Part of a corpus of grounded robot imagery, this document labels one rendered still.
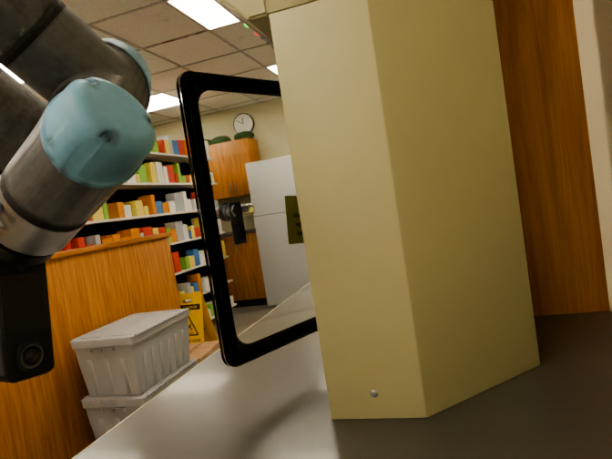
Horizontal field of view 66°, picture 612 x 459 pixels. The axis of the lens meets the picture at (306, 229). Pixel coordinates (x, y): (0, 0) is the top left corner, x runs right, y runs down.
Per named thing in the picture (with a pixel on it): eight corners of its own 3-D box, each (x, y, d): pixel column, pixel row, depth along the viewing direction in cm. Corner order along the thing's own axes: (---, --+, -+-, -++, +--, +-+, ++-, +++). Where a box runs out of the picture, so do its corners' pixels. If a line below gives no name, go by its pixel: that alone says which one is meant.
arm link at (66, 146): (169, 112, 41) (157, 169, 35) (102, 186, 46) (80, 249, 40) (84, 50, 37) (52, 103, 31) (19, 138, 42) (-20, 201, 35)
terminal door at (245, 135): (362, 311, 85) (329, 86, 83) (227, 372, 63) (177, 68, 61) (359, 310, 85) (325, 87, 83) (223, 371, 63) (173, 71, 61)
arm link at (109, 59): (81, -15, 44) (45, 31, 36) (171, 77, 50) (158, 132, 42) (28, 37, 46) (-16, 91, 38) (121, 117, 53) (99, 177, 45)
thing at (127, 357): (199, 357, 303) (191, 307, 302) (142, 398, 246) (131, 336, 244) (144, 361, 315) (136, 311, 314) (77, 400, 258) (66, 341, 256)
